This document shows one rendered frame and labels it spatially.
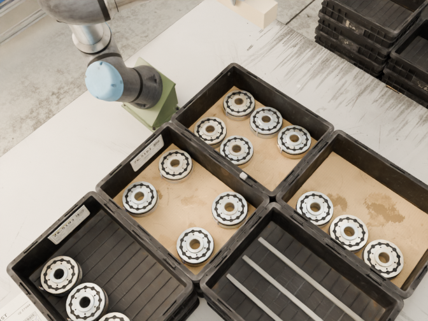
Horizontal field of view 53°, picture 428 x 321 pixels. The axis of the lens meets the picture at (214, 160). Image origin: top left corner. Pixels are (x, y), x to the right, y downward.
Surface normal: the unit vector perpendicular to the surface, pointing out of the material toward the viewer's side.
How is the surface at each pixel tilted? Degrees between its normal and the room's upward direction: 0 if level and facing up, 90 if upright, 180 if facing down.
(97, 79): 45
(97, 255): 0
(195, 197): 0
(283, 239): 0
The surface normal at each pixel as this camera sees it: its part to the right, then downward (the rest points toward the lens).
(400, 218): -0.06, -0.48
